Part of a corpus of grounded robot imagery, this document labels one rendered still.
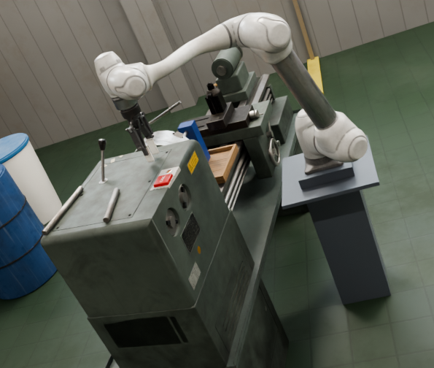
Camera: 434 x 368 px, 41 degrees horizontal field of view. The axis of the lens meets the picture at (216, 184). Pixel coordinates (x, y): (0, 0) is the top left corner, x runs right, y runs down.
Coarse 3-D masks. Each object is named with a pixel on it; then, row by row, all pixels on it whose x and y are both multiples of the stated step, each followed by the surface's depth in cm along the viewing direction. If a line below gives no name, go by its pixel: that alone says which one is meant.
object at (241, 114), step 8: (240, 112) 311; (248, 112) 307; (200, 120) 323; (232, 120) 306; (240, 120) 302; (248, 120) 305; (200, 128) 314; (224, 128) 307; (232, 128) 306; (240, 128) 305; (208, 136) 313
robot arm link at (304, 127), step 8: (304, 112) 258; (296, 120) 260; (304, 120) 255; (296, 128) 260; (304, 128) 256; (312, 128) 254; (304, 136) 257; (312, 136) 253; (304, 144) 261; (312, 144) 255; (304, 152) 266; (312, 152) 260
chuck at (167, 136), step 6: (156, 132) 258; (162, 132) 256; (168, 132) 256; (174, 132) 257; (144, 138) 261; (156, 138) 253; (162, 138) 252; (168, 138) 252; (174, 138) 253; (186, 138) 257
